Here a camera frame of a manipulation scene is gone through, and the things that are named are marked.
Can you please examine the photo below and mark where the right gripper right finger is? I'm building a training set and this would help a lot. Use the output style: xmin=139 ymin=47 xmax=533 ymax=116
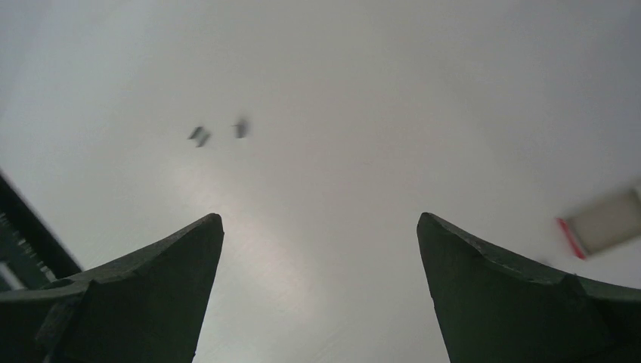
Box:
xmin=416 ymin=213 xmax=640 ymax=362

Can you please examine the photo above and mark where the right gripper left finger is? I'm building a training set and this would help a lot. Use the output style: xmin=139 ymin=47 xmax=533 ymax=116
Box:
xmin=1 ymin=213 xmax=224 ymax=362

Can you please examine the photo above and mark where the closed red staple box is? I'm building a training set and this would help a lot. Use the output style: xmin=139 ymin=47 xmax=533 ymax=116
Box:
xmin=556 ymin=182 xmax=640 ymax=259

